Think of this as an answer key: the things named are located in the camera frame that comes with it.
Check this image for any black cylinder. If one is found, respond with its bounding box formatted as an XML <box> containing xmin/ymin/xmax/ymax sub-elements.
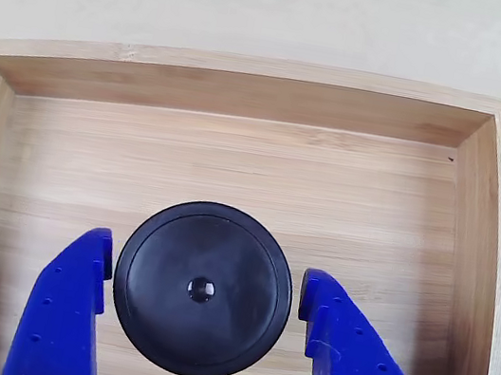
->
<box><xmin>99</xmin><ymin>187</ymin><xmax>307</xmax><ymax>375</ymax></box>

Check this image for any shallow wooden box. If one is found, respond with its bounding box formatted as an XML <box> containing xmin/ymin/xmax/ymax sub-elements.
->
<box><xmin>0</xmin><ymin>10</ymin><xmax>501</xmax><ymax>375</ymax></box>

